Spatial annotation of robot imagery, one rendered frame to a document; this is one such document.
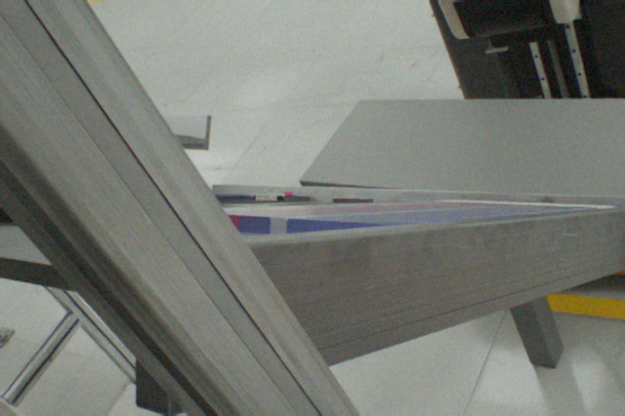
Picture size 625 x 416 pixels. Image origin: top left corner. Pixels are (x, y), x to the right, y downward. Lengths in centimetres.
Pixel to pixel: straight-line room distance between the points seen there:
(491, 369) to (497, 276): 121
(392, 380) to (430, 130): 67
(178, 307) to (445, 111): 119
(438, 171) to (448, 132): 10
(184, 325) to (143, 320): 1
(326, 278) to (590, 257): 39
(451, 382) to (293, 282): 142
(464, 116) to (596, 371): 62
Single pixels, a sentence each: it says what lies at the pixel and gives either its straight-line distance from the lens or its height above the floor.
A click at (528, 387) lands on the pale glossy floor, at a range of 168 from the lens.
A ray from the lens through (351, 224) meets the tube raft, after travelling 46.
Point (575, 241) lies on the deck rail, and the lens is 66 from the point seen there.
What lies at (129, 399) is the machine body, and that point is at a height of 62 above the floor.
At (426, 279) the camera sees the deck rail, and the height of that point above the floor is 106.
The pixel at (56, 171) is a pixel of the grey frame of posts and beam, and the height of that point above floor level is 128.
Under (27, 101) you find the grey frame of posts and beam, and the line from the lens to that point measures 19.
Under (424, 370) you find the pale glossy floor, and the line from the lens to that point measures 177.
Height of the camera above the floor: 135
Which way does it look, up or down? 36 degrees down
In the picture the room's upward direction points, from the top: 30 degrees counter-clockwise
